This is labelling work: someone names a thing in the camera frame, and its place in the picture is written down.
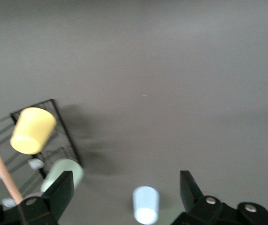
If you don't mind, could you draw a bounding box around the light blue plastic cup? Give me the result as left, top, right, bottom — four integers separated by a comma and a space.
132, 186, 160, 225

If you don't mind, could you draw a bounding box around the pale green plastic cup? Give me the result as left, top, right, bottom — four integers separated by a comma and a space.
40, 158, 84, 193

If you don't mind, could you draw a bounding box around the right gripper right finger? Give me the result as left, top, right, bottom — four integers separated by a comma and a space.
171, 170, 223, 225

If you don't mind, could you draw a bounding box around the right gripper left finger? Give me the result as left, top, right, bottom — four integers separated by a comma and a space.
17, 170, 75, 225

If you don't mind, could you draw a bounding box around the yellow plastic cup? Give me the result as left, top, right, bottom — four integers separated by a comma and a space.
9, 107, 57, 155

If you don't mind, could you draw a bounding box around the dark grey table cover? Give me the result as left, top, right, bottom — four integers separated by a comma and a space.
0, 0, 268, 225

